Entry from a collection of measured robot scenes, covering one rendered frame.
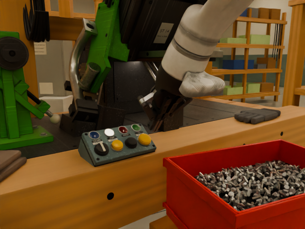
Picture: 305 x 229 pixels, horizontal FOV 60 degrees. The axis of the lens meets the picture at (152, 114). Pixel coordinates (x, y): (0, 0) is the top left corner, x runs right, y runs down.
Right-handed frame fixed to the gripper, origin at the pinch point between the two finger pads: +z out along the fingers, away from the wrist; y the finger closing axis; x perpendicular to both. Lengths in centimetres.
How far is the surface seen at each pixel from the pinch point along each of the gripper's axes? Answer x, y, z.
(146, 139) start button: 0.5, 0.6, 4.6
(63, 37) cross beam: -70, -5, 22
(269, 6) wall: -603, -1007, 167
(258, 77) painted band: -457, -1008, 413
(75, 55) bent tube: -40.0, 2.1, 10.3
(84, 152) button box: -2.4, 13.2, 8.8
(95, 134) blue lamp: -4.0, 10.8, 5.3
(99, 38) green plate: -35.1, -2.0, 1.3
